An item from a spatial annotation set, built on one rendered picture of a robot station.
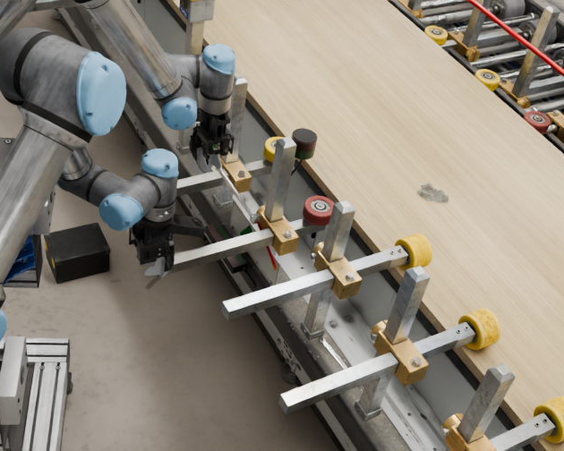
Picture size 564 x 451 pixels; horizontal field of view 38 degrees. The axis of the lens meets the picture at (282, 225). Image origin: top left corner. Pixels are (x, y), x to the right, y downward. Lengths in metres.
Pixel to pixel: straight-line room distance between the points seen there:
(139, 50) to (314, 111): 0.83
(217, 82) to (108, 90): 0.61
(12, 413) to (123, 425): 1.12
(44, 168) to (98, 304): 1.70
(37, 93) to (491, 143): 1.49
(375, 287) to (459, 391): 0.35
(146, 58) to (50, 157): 0.45
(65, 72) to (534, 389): 1.15
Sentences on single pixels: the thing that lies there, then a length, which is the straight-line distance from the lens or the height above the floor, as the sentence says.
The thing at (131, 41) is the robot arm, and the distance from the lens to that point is 1.66.
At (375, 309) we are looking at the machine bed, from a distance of 2.14.
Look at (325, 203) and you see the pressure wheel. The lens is 2.06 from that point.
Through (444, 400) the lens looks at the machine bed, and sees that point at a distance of 2.02.
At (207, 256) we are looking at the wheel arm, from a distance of 1.94.
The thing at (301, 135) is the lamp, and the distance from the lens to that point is 1.91.
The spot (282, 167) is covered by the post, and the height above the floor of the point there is 1.05.
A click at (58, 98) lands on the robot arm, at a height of 1.50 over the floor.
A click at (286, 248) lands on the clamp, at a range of 2.01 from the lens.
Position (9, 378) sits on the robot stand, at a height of 0.99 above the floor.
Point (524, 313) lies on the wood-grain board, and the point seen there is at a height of 0.90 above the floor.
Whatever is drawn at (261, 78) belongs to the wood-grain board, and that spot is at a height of 0.90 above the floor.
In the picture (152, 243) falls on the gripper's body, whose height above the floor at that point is 0.96.
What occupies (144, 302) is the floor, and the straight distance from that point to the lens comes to 2.97.
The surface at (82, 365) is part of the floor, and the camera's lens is 2.80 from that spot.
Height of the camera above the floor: 2.24
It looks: 43 degrees down
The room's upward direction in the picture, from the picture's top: 11 degrees clockwise
